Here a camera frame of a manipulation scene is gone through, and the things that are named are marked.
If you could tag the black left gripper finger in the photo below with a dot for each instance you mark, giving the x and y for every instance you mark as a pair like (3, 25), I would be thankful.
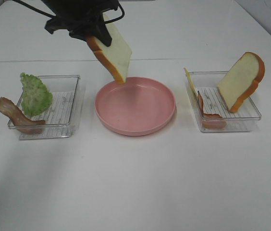
(103, 33)
(78, 33)

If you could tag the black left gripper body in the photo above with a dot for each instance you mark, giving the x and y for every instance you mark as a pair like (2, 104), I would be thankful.
(74, 14)

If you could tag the white bread slice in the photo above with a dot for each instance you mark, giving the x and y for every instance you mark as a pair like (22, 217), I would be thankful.
(241, 80)
(116, 57)

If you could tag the green lettuce leaf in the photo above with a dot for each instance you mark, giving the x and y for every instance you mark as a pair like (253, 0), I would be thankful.
(36, 97)

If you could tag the yellow cheese slice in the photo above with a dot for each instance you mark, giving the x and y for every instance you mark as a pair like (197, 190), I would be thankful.
(191, 88)

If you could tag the brown bacon strip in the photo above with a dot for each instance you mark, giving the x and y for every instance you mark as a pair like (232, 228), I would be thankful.
(210, 121)
(9, 109)

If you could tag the pink round plate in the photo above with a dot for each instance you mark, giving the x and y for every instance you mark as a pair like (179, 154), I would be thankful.
(140, 106)

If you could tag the left clear plastic container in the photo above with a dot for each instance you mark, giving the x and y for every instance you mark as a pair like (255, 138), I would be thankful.
(63, 116)

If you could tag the clear plastic container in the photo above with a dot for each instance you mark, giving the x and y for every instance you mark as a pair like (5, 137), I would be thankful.
(63, 116)
(244, 120)

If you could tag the right clear plastic container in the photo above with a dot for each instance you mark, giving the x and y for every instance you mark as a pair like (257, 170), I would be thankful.
(244, 120)

